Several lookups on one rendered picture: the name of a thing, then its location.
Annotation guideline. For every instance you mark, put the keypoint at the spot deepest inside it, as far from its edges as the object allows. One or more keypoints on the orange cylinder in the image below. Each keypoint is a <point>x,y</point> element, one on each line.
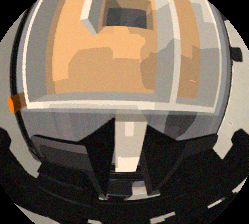
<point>14,103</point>

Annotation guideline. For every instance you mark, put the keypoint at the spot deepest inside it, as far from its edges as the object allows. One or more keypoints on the wooden maze board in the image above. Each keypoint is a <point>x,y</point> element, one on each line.
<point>125,57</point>

